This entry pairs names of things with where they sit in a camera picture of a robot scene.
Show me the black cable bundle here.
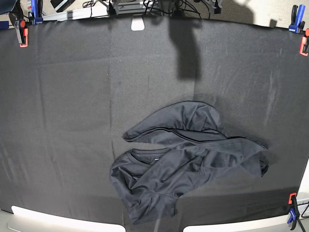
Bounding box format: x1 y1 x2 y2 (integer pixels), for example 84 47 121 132
142 0 211 19

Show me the white tab on table edge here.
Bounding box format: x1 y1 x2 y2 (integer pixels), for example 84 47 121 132
131 15 145 31

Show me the orange blue clamp bottom right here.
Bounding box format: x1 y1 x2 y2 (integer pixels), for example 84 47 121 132
287 192 306 232

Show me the blue clamp top right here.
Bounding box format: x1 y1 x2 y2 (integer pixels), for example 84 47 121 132
288 4 306 33

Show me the black t-shirt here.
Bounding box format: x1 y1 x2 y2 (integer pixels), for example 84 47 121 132
109 101 268 224

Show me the orange clamp top left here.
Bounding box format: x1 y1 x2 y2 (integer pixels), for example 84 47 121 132
14 19 28 48

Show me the aluminium frame rail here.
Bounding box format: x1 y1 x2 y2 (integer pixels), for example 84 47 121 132
43 5 108 22

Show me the orange clamp top right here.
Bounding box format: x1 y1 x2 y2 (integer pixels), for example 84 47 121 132
299 29 309 57

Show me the black table cover cloth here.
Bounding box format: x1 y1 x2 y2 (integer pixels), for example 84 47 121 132
0 17 309 232

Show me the blue clamp top left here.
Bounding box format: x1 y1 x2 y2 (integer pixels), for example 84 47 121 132
28 0 43 25

